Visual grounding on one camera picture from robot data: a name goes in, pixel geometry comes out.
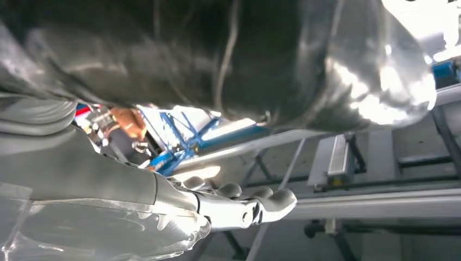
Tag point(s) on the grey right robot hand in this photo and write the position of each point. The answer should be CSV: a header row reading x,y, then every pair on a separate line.
x,y
216,54

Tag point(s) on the blue wheeled shelf rack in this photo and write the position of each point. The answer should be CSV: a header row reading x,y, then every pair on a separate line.
x,y
180,153

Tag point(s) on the grey ceiling beam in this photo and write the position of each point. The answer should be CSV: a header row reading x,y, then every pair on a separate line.
x,y
378,205

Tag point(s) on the grey ceiling light fixture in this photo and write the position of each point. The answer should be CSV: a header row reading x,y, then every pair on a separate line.
x,y
338,158

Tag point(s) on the black humanoid robot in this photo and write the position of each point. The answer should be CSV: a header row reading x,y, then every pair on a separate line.
x,y
126,122

